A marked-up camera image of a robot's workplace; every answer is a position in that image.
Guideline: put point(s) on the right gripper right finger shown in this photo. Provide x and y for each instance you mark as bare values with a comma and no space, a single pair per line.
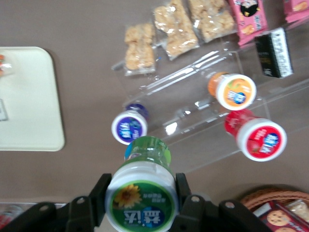
190,210

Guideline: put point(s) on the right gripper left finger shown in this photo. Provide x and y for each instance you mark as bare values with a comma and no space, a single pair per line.
99,200

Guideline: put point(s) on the green gum bottle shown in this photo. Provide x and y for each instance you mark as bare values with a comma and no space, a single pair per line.
142,183

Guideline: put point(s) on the blue gum bottle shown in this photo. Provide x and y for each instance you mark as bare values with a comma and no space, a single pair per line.
129,126

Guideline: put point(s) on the red gum bottle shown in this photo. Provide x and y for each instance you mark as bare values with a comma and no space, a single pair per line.
260,139

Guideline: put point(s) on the beige plastic tray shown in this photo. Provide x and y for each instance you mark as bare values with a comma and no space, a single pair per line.
29,96

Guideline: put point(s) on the orange gum bottle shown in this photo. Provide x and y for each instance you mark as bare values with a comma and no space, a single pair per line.
235,91

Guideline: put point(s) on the brown wicker snack basket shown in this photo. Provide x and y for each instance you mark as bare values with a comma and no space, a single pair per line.
265,194

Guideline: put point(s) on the red cookie box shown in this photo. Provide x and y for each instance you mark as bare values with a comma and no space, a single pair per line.
277,217

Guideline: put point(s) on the clear rice cracker packet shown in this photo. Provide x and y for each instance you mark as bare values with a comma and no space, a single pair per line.
176,31
299,207
212,19
140,48

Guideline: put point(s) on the clear acrylic stepped display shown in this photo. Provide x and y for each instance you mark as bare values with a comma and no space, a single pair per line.
183,82

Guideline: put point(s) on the wrapped triangle sandwich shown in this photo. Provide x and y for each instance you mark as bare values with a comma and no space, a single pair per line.
3,64

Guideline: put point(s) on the small black snack box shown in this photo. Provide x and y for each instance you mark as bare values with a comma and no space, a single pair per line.
274,53

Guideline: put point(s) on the pink snack packet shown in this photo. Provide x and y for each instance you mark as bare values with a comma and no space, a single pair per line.
251,19
297,7

